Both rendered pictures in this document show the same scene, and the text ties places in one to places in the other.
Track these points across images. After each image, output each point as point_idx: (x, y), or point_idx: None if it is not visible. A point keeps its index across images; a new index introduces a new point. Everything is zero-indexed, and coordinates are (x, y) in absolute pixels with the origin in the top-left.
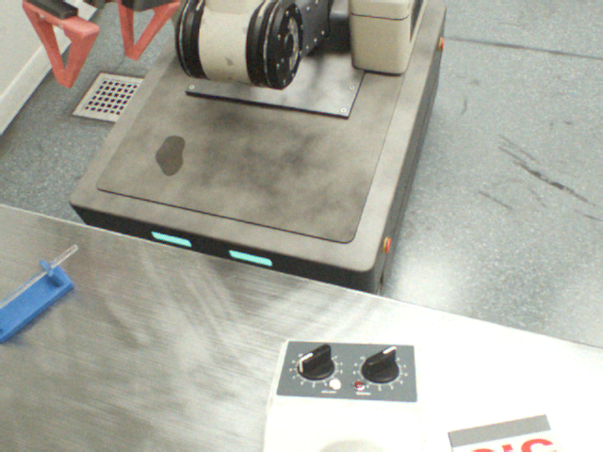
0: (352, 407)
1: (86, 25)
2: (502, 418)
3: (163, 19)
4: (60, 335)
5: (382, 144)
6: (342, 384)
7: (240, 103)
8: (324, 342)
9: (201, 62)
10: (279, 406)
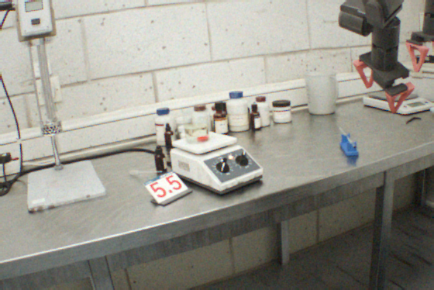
0: (218, 153)
1: (357, 63)
2: (177, 199)
3: (387, 98)
4: (328, 152)
5: None
6: (228, 158)
7: None
8: (249, 171)
9: None
10: (235, 139)
